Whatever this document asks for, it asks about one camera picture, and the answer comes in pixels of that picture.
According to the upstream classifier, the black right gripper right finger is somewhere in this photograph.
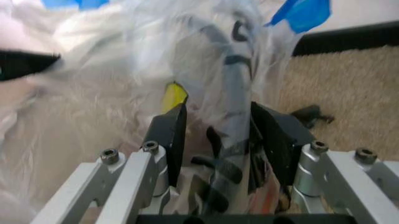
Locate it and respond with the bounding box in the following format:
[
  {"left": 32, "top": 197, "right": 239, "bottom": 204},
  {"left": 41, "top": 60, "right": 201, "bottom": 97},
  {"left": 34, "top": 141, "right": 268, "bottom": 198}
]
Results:
[{"left": 247, "top": 101, "right": 399, "bottom": 224}]

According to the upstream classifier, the small dark floor object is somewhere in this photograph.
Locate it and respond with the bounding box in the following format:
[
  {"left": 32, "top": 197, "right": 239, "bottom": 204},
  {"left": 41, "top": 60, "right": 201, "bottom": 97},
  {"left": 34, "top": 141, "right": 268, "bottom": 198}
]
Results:
[{"left": 290, "top": 105, "right": 336, "bottom": 129}]

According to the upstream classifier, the black pointed object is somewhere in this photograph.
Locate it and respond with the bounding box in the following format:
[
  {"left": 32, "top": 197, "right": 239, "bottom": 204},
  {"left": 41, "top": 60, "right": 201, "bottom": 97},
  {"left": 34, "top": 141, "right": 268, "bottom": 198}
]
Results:
[{"left": 0, "top": 49, "right": 62, "bottom": 82}]

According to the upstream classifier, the black baseboard strip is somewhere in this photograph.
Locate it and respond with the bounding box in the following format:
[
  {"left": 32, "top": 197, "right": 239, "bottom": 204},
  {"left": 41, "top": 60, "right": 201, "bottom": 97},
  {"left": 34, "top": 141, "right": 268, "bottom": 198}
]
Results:
[{"left": 292, "top": 20, "right": 399, "bottom": 57}]

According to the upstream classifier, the translucent white garbage bag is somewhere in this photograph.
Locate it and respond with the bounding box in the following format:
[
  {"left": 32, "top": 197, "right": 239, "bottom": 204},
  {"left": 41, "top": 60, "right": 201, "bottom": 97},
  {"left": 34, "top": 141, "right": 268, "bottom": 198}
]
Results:
[{"left": 0, "top": 0, "right": 300, "bottom": 224}]

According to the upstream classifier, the yellow tag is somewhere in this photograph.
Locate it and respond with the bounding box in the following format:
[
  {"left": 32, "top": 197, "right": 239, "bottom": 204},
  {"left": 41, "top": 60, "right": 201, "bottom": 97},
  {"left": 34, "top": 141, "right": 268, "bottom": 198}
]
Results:
[{"left": 161, "top": 80, "right": 190, "bottom": 113}]

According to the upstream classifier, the beige shaggy rug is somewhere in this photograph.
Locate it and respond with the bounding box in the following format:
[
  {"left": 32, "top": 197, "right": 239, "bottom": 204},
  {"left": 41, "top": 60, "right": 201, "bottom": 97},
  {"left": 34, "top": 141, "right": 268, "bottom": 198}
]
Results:
[{"left": 249, "top": 43, "right": 399, "bottom": 164}]

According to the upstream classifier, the blue tape piece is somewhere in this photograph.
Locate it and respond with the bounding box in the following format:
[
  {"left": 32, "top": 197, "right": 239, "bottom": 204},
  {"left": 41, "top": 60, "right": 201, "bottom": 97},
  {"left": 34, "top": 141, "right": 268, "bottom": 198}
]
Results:
[
  {"left": 263, "top": 0, "right": 331, "bottom": 33},
  {"left": 43, "top": 0, "right": 111, "bottom": 10}
]

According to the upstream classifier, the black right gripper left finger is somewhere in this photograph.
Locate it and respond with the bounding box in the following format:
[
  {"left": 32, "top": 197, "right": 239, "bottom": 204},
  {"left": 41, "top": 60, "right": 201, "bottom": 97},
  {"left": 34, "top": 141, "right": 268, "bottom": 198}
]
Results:
[{"left": 30, "top": 106, "right": 188, "bottom": 224}]

